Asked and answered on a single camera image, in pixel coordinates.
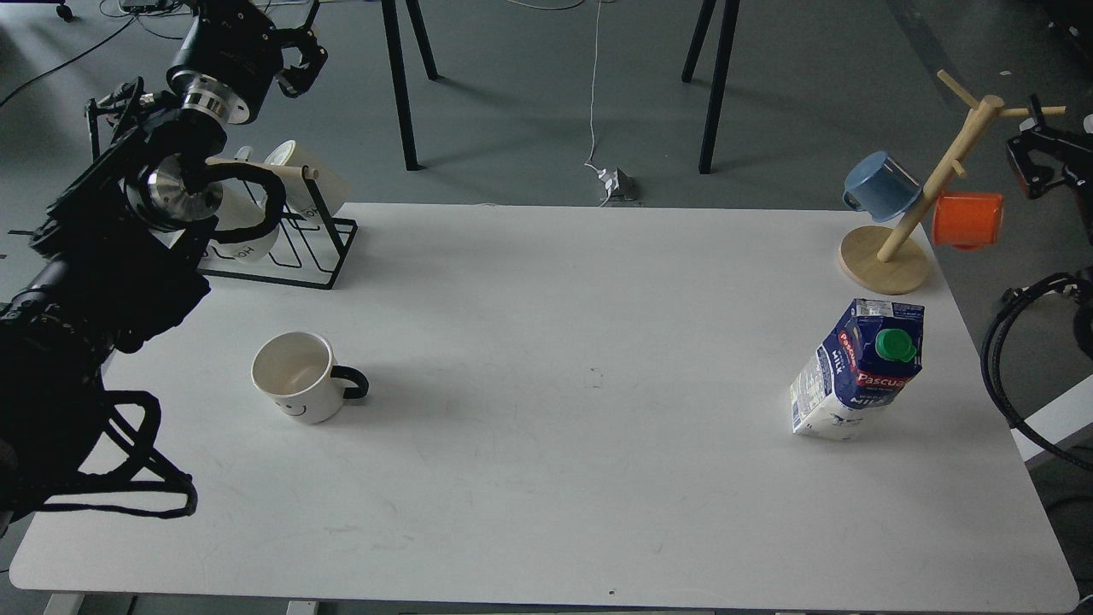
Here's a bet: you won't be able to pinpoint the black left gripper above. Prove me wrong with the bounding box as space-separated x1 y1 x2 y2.
167 1 329 125

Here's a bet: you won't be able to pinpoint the white smiley mug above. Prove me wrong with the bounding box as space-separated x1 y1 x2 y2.
250 331 371 425

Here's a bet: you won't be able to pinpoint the blue white milk carton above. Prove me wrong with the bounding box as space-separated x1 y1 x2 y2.
789 297 925 442

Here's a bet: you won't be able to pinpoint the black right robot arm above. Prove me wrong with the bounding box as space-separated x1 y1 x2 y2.
979 95 1092 472

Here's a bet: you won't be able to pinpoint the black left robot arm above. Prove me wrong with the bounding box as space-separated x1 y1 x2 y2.
3 1 327 524

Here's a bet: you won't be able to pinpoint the white mug on rack rear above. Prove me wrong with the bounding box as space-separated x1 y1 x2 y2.
263 139 350 218

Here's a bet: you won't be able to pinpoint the white mug on rack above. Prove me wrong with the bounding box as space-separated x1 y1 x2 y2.
263 139 350 218
202 182 280 262

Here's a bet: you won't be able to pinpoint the black table legs left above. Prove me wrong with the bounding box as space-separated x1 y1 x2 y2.
303 0 440 172

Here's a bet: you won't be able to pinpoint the black table legs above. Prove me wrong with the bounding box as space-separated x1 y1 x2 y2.
303 0 440 172
681 1 741 175

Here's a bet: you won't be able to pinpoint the white mug on rack front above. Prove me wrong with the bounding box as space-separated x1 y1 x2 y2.
202 182 280 262

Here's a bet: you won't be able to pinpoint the black table legs right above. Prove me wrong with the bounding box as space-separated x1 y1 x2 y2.
681 1 741 175

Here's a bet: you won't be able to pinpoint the blue mug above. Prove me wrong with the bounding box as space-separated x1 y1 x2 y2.
842 150 924 223

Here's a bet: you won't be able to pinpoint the wooden mug tree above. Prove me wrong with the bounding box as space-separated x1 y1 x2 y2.
839 69 1033 296

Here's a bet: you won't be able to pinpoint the orange mug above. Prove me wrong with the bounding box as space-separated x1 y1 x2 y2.
932 192 1004 250

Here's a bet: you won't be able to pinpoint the black wire mug rack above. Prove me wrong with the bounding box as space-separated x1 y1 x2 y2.
196 162 359 289

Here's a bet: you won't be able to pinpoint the black cable on floor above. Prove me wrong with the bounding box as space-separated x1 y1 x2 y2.
0 0 283 110

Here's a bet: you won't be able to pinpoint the white cable on floor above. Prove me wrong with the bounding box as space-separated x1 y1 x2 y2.
504 0 618 206

